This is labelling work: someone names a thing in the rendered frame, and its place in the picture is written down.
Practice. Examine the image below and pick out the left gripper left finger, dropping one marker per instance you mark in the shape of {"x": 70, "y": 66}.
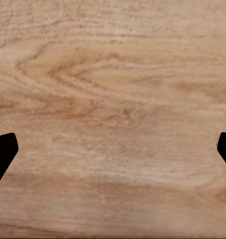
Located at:
{"x": 8, "y": 150}

